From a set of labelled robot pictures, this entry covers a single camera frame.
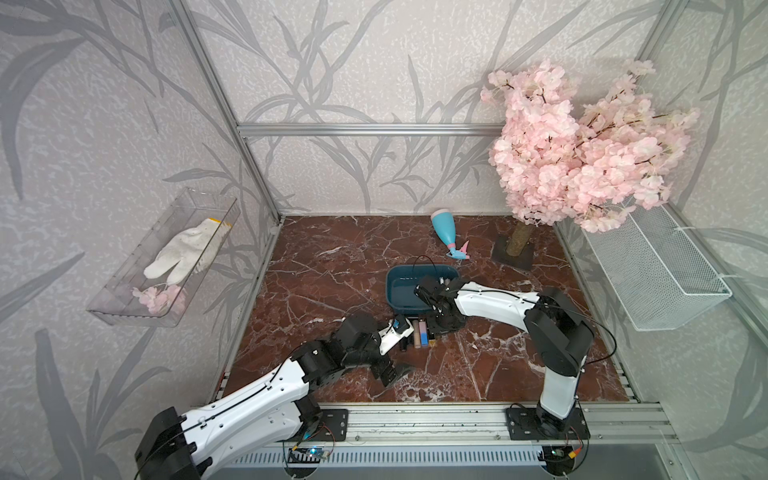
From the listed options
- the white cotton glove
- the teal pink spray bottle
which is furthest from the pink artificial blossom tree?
the white cotton glove

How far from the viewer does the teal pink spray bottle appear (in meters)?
1.10

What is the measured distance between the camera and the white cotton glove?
0.64 m

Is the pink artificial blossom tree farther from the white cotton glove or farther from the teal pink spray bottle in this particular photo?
the white cotton glove

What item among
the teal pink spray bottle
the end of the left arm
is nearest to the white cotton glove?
the end of the left arm

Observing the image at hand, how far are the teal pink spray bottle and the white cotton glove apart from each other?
695mm

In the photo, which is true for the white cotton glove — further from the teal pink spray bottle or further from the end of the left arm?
the teal pink spray bottle
